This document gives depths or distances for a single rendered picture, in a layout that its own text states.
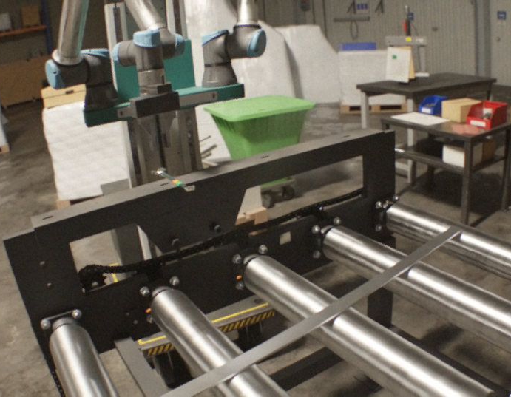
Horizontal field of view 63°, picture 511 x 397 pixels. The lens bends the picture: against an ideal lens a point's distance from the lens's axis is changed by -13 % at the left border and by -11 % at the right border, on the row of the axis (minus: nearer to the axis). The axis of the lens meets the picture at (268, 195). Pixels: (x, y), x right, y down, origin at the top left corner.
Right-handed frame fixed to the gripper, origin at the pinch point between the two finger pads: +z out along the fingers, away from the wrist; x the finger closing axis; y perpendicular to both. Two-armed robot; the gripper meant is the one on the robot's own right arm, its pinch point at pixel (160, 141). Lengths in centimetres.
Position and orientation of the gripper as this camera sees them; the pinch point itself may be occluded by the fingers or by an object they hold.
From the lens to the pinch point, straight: 132.8
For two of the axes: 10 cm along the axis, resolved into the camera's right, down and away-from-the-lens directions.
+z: 0.8, 9.3, 3.5
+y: -5.5, -2.5, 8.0
